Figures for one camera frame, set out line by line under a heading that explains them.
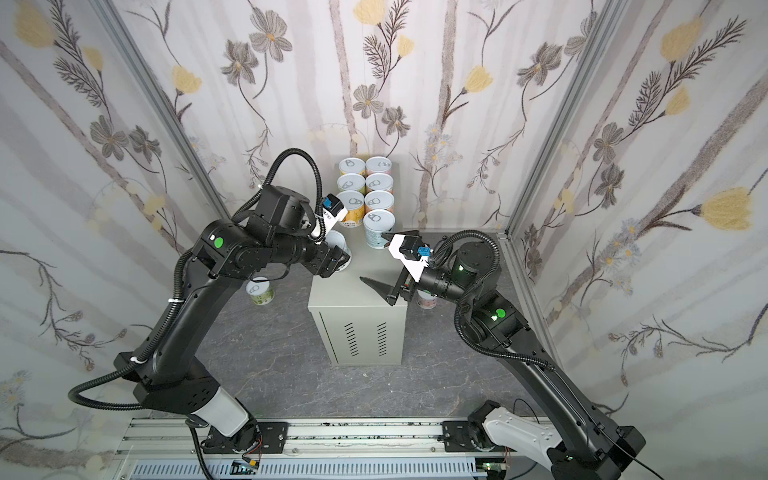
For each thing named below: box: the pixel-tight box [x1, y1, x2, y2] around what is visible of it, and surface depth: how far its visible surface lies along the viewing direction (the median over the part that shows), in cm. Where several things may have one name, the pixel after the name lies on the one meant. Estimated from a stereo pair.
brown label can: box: [365, 172, 394, 193], surface depth 79 cm
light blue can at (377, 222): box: [363, 209, 396, 249], surface depth 69 cm
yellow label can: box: [338, 157, 366, 176], surface depth 84 cm
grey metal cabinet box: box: [308, 224, 409, 366], surface depth 70 cm
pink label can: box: [365, 156, 392, 175], surface depth 84 cm
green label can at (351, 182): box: [336, 173, 366, 195], surface depth 78 cm
